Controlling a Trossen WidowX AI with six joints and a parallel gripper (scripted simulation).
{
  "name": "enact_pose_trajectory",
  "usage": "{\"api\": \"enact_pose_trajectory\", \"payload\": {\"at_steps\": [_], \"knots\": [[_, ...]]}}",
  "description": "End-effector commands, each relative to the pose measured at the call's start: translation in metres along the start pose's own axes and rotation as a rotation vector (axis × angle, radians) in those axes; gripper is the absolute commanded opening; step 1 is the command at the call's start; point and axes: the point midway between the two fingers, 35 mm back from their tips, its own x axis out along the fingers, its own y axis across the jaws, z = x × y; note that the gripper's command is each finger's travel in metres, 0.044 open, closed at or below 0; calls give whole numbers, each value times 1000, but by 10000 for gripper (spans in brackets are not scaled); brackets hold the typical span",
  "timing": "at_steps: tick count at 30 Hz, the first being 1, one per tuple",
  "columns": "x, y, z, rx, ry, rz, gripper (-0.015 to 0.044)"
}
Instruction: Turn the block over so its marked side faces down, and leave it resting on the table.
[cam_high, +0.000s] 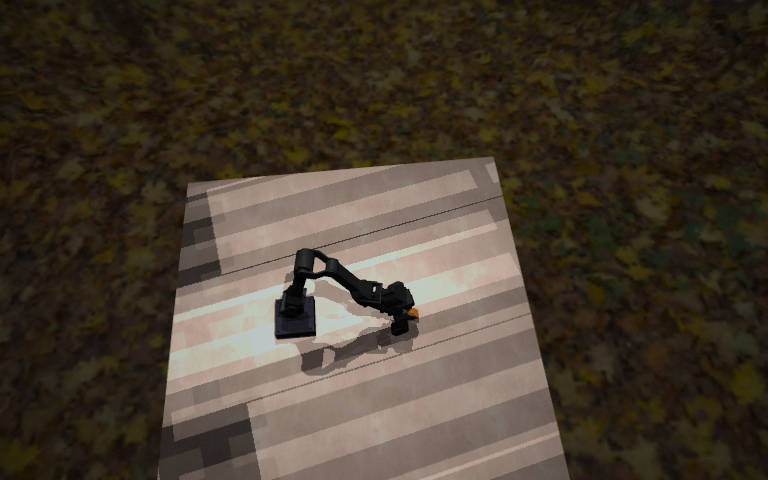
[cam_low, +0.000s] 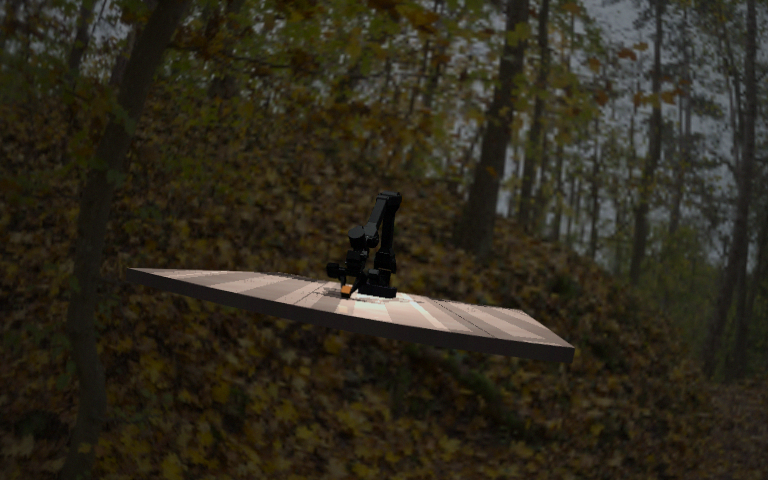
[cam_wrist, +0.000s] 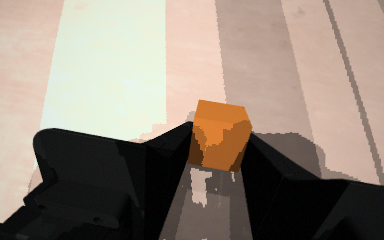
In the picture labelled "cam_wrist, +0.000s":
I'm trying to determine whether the brown block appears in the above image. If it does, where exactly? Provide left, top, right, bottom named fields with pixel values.
left=187, top=99, right=253, bottom=173

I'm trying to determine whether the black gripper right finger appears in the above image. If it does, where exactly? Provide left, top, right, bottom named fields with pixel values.
left=240, top=132, right=384, bottom=240

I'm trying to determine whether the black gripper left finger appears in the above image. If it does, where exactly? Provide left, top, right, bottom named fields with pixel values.
left=32, top=121, right=194, bottom=240

